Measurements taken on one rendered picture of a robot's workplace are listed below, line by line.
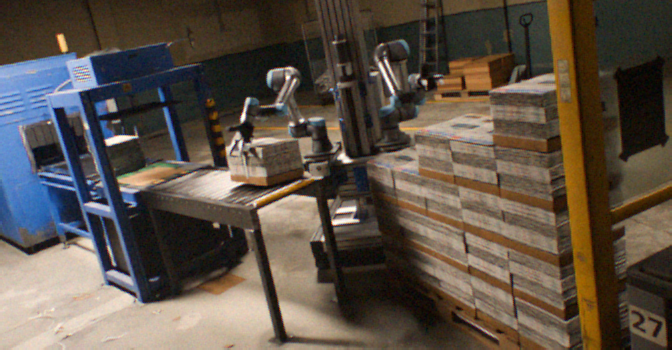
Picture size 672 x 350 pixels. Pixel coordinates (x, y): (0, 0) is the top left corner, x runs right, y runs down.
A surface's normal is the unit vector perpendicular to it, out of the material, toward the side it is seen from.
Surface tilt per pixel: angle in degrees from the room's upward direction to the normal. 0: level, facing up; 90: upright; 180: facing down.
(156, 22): 90
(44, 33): 90
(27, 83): 90
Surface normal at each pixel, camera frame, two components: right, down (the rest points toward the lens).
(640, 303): -0.87, 0.28
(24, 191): 0.69, 0.04
